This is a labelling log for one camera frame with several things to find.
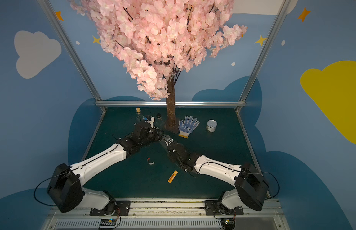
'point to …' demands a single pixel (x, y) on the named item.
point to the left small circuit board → (107, 224)
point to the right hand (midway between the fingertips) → (175, 145)
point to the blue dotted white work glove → (189, 124)
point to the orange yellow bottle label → (172, 177)
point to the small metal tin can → (211, 125)
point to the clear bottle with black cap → (159, 123)
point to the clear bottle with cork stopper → (139, 117)
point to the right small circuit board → (228, 224)
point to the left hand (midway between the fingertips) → (163, 130)
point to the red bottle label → (150, 163)
